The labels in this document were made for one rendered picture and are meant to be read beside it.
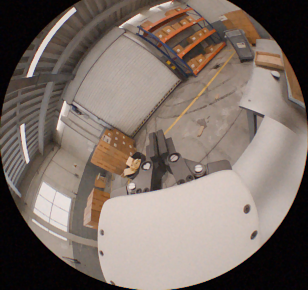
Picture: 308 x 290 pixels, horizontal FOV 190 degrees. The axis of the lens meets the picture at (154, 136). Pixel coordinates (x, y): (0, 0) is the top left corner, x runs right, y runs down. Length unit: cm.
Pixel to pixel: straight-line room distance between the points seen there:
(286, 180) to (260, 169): 16
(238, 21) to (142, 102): 477
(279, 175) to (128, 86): 365
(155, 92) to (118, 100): 130
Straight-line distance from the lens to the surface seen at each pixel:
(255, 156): 47
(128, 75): 354
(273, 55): 121
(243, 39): 282
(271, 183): 46
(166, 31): 361
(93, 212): 218
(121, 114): 367
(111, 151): 257
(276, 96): 69
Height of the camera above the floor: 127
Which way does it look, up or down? 28 degrees down
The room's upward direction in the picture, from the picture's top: 56 degrees counter-clockwise
